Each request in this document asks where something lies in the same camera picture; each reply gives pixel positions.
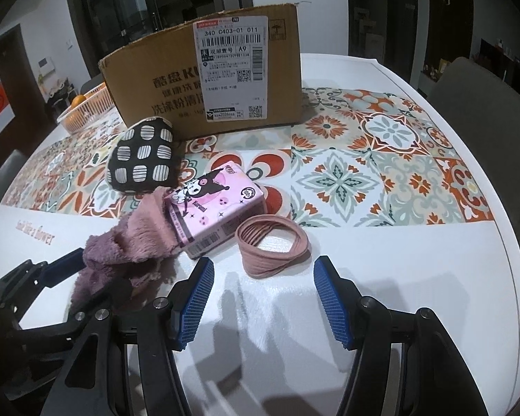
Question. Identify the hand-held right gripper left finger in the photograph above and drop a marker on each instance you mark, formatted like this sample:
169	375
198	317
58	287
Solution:
195	303

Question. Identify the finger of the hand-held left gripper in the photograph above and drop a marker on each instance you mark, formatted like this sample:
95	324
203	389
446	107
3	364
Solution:
112	294
65	265

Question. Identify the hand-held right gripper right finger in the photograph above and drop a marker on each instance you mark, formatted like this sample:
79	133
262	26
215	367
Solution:
333	303

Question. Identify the purple fluffy sock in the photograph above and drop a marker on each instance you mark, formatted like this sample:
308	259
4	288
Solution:
130	238

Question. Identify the pink hair band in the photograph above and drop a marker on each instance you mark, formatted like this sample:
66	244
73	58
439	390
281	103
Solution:
253	260

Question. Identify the brown cardboard box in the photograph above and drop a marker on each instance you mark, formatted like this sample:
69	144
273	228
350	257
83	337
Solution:
164	91

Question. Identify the pink cartoon tissue packet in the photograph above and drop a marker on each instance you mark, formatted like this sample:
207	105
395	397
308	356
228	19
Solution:
216	212

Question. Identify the black white patterned pouch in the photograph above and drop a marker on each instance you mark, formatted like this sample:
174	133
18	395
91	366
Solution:
141	156

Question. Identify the white plastic fruit basket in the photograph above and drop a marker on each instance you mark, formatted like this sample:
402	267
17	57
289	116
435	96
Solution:
86	115

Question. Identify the patterned table runner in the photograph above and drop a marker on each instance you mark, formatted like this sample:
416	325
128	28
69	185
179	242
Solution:
372	156

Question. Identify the orange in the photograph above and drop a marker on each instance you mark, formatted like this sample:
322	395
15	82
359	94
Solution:
79	101

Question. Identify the white storage rack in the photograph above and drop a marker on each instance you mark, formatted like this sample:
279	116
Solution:
58	91

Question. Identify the dark glass sliding door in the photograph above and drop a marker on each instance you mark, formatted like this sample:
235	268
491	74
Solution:
121	13

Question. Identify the large grey dining chair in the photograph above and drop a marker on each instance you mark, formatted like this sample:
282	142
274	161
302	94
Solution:
481	91

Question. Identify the stack of white boxes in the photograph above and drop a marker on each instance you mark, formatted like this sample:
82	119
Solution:
368	32

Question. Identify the dark sideboard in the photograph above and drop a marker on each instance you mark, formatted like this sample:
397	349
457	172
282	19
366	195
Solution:
502	58

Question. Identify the white wall switch panel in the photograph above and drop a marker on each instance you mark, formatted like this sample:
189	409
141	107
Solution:
47	64

